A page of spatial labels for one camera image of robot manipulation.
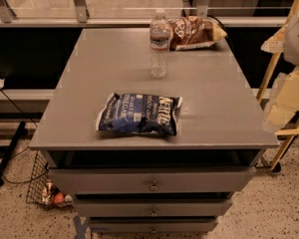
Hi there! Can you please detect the yellow wooden ladder frame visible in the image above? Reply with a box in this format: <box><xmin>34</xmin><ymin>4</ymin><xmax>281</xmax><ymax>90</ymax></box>
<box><xmin>256</xmin><ymin>0</ymin><xmax>299</xmax><ymax>172</ymax></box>

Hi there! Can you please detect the black metal floor stand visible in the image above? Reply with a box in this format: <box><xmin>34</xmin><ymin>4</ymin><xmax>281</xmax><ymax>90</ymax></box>
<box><xmin>0</xmin><ymin>121</ymin><xmax>26</xmax><ymax>186</ymax></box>

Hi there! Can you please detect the grey drawer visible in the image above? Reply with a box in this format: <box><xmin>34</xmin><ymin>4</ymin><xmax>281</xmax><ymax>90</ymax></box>
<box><xmin>49</xmin><ymin>166</ymin><xmax>256</xmax><ymax>194</ymax></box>
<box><xmin>74</xmin><ymin>199</ymin><xmax>232</xmax><ymax>217</ymax></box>
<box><xmin>88</xmin><ymin>218</ymin><xmax>217</xmax><ymax>233</ymax></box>

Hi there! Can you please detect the orange ball in basket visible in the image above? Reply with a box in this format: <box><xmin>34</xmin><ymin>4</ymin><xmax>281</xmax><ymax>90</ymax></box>
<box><xmin>53</xmin><ymin>192</ymin><xmax>65</xmax><ymax>204</ymax></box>

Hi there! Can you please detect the middle grey drawer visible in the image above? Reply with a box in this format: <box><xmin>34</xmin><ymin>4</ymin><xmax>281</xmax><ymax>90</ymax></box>
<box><xmin>74</xmin><ymin>199</ymin><xmax>232</xmax><ymax>217</ymax></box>

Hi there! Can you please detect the black wire basket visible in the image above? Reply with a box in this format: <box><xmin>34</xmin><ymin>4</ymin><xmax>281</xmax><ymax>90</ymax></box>
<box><xmin>26</xmin><ymin>152</ymin><xmax>73</xmax><ymax>209</ymax></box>

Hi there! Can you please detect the clear plastic water bottle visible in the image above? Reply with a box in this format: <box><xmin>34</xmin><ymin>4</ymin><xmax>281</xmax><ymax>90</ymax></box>
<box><xmin>149</xmin><ymin>9</ymin><xmax>170</xmax><ymax>79</ymax></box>

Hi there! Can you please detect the bottom grey drawer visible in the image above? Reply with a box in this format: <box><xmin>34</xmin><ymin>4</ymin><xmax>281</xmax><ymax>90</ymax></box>
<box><xmin>88</xmin><ymin>218</ymin><xmax>217</xmax><ymax>233</ymax></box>

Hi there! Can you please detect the black floor cable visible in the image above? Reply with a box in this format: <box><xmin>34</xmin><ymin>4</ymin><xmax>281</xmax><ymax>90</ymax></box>
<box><xmin>0</xmin><ymin>79</ymin><xmax>51</xmax><ymax>185</ymax></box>

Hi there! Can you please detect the grey drawer cabinet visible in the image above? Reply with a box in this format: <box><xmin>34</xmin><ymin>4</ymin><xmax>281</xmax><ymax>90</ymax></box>
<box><xmin>31</xmin><ymin>28</ymin><xmax>277</xmax><ymax>233</ymax></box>

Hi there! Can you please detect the brown chips bag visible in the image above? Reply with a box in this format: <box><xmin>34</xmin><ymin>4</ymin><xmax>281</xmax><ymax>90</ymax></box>
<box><xmin>169</xmin><ymin>16</ymin><xmax>227</xmax><ymax>51</ymax></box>

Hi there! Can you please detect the top grey drawer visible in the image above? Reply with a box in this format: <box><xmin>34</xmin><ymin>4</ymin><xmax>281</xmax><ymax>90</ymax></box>
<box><xmin>49</xmin><ymin>166</ymin><xmax>256</xmax><ymax>194</ymax></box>

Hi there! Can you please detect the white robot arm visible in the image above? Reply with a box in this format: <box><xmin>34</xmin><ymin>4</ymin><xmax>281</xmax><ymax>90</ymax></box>
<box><xmin>284</xmin><ymin>10</ymin><xmax>299</xmax><ymax>67</ymax></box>

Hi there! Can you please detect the blue Kettle chips bag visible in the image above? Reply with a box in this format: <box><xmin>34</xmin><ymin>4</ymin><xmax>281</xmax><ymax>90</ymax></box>
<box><xmin>96</xmin><ymin>93</ymin><xmax>182</xmax><ymax>136</ymax></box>

